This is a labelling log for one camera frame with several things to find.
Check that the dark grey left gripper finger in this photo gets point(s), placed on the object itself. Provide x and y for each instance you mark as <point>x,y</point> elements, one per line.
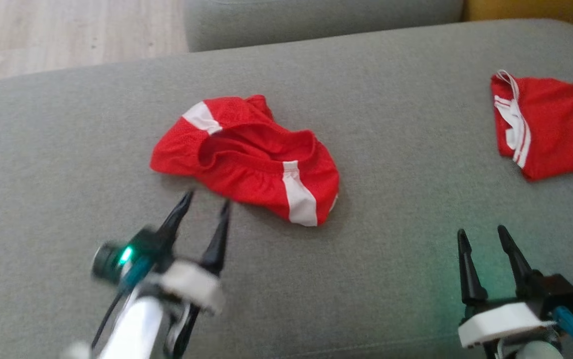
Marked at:
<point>175,224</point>
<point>217,249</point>

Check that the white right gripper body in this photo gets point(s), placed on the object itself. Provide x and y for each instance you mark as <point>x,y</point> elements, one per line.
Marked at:
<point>500,324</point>

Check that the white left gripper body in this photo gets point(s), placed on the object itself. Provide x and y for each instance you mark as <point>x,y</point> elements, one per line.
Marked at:
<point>194,286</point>

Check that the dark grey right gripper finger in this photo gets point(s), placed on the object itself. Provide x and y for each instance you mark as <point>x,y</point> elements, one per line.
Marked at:
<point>519,269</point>
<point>472,284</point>

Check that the red shorts white side stripes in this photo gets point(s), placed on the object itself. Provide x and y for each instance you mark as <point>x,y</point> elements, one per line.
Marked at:
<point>246,174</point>

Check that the red basketball jersey white trim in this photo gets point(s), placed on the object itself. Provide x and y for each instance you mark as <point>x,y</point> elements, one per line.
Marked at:
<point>565,124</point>

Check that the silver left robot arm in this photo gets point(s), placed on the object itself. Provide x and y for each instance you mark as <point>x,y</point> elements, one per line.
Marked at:
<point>136,329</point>

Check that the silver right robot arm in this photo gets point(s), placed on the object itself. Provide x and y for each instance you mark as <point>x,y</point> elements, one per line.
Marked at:
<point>540,352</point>

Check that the grey and yellow sofa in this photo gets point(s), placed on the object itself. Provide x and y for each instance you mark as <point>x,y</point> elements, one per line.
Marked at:
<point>391,199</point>

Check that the grey sofa back cushion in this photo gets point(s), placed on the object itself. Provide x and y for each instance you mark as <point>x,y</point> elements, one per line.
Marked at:
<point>316,20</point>

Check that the yellow sofa backrest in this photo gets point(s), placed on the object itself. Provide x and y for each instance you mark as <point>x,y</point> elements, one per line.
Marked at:
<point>540,10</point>

